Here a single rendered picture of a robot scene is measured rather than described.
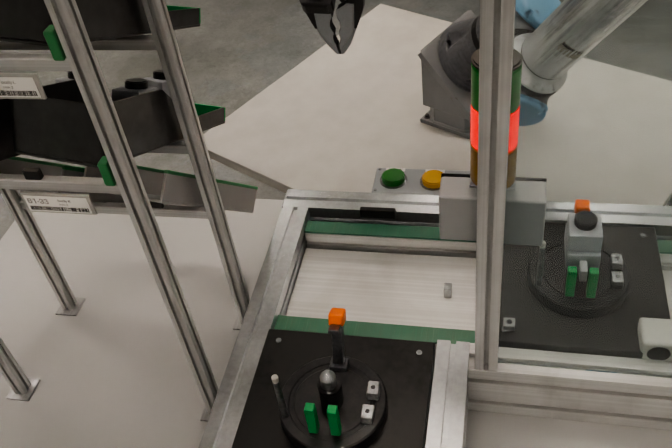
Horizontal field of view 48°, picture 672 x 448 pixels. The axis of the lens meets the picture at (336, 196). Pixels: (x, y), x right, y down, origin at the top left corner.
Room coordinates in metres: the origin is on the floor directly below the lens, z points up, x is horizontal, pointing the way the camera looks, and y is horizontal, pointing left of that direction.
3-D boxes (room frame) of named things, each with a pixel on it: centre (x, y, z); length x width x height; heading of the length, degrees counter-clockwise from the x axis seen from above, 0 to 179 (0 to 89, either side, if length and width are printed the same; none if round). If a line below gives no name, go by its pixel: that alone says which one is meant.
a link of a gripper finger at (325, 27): (1.04, -0.03, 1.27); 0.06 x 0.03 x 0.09; 164
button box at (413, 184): (0.99, -0.17, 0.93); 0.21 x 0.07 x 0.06; 74
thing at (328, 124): (1.29, -0.27, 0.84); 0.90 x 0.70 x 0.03; 46
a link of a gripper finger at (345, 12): (1.03, -0.06, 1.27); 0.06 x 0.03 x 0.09; 164
